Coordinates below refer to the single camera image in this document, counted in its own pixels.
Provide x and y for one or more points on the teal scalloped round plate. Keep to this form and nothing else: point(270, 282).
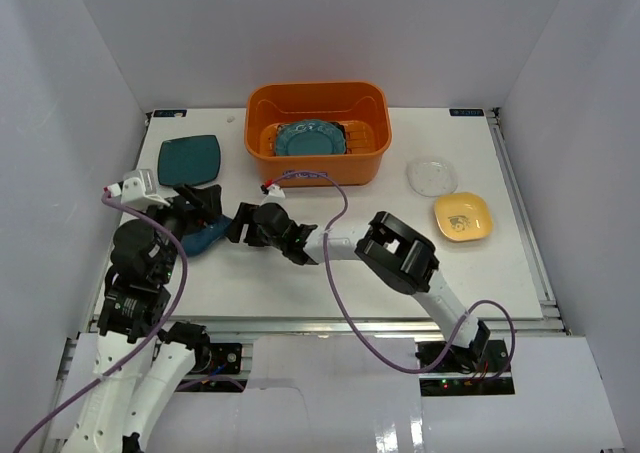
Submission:
point(310, 138)

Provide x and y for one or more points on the yellow square dish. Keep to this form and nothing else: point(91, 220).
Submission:
point(463, 217)

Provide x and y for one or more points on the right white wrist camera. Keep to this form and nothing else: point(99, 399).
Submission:
point(273, 194)

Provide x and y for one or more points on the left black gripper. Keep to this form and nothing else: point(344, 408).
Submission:
point(185, 208)

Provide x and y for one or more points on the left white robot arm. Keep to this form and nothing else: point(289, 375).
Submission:
point(138, 363)

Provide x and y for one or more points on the dark teal square plate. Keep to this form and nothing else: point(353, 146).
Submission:
point(192, 161)

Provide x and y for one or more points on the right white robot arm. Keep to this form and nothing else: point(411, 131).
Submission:
point(402, 258)

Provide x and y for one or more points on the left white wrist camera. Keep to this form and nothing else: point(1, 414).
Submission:
point(137, 190)

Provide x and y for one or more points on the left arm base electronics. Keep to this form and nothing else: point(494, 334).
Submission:
point(217, 370)

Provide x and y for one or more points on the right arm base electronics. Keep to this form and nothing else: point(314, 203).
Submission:
point(451, 379)

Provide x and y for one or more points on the clear glass plate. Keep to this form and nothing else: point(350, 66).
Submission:
point(431, 176)

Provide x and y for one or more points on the orange plastic bin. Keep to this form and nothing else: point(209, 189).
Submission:
point(329, 101)

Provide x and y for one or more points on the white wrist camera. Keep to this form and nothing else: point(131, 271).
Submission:
point(273, 194)
point(137, 190)

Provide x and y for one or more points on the amber square plate black rim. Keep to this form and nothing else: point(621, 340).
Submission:
point(314, 137)

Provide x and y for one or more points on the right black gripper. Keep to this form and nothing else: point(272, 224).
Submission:
point(243, 217)

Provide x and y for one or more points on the dark blue leaf dish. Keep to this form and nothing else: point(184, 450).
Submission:
point(198, 242)

